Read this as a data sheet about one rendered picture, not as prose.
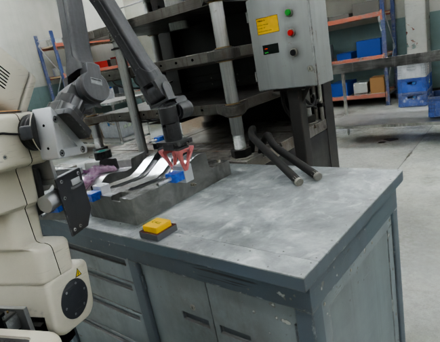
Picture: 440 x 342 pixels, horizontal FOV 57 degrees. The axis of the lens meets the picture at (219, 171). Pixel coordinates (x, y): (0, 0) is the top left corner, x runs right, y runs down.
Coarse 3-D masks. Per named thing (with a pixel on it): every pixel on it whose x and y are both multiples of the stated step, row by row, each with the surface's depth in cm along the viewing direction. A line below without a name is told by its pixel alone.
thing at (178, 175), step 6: (174, 168) 129; (180, 168) 127; (168, 174) 125; (174, 174) 124; (180, 174) 126; (186, 174) 127; (192, 174) 129; (162, 180) 123; (168, 180) 124; (174, 180) 124; (180, 180) 126; (186, 180) 127
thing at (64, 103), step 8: (56, 96) 95; (64, 96) 93; (72, 96) 94; (48, 104) 92; (56, 104) 91; (64, 104) 91; (72, 104) 92; (80, 104) 95; (56, 112) 89; (64, 112) 88; (72, 112) 88; (80, 112) 94; (64, 120) 90; (72, 120) 89; (80, 120) 90; (72, 128) 92; (80, 128) 91; (88, 128) 93; (80, 136) 94; (88, 136) 93
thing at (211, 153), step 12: (276, 120) 263; (324, 120) 244; (264, 132) 241; (276, 132) 233; (288, 132) 227; (312, 132) 232; (132, 144) 285; (216, 144) 232; (228, 144) 226; (288, 144) 213; (216, 156) 204; (228, 156) 200; (264, 156) 197
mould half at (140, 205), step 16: (144, 160) 162; (160, 160) 157; (192, 160) 147; (208, 160) 168; (224, 160) 164; (128, 176) 157; (144, 176) 152; (208, 176) 154; (224, 176) 162; (112, 192) 138; (128, 192) 134; (144, 192) 131; (160, 192) 136; (176, 192) 142; (192, 192) 148; (96, 208) 142; (112, 208) 135; (128, 208) 129; (144, 208) 131; (160, 208) 136
